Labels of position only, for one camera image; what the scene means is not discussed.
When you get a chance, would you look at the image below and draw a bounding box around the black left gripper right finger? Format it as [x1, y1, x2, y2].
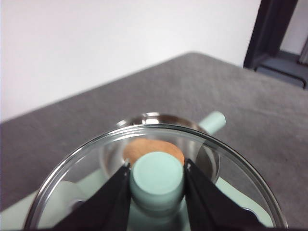
[183, 158, 268, 231]

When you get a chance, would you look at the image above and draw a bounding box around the mint green pot with handle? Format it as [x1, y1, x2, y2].
[99, 111, 227, 185]

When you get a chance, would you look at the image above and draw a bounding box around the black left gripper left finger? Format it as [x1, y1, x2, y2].
[51, 162, 132, 231]

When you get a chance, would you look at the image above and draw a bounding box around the brown potato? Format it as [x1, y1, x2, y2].
[123, 139, 186, 167]

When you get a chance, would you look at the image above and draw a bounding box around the mint green breakfast machine base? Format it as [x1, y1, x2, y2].
[0, 172, 275, 231]

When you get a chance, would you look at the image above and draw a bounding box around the glass lid with green knob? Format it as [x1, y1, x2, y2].
[23, 123, 289, 231]

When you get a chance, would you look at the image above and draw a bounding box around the dark door frame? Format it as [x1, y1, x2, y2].
[243, 0, 308, 90]

